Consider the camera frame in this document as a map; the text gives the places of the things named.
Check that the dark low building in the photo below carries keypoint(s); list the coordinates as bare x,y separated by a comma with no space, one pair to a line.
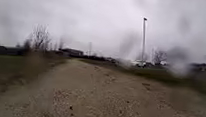
71,52

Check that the brown gravel dirt track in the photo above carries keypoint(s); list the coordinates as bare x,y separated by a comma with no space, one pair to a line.
89,94

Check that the tall pale light pole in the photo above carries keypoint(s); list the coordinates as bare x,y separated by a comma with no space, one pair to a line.
144,39

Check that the bare leafless tree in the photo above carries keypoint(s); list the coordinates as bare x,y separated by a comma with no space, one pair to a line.
159,57
40,38

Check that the green grass field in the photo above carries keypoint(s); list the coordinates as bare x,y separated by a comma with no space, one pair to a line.
177,77
14,67

